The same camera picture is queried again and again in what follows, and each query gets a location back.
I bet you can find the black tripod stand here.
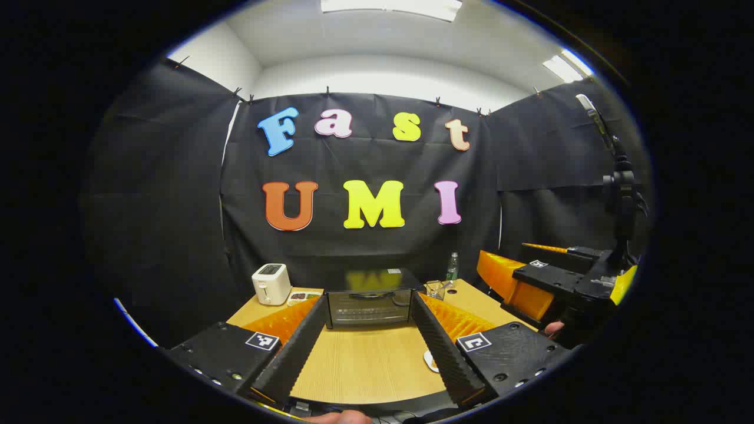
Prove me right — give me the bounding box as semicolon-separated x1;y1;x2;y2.
576;93;649;266

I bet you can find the ceiling light panel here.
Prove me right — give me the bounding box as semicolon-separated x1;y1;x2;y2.
542;49;593;83

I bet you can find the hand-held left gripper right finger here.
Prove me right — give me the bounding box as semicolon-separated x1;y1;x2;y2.
411;291;572;407

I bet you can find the black electric oven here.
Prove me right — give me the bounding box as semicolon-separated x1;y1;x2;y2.
323;269;426;329

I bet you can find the white toaster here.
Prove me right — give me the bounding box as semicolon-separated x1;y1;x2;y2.
252;263;292;306

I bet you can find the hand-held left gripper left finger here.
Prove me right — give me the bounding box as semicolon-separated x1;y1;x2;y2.
159;293;329;413

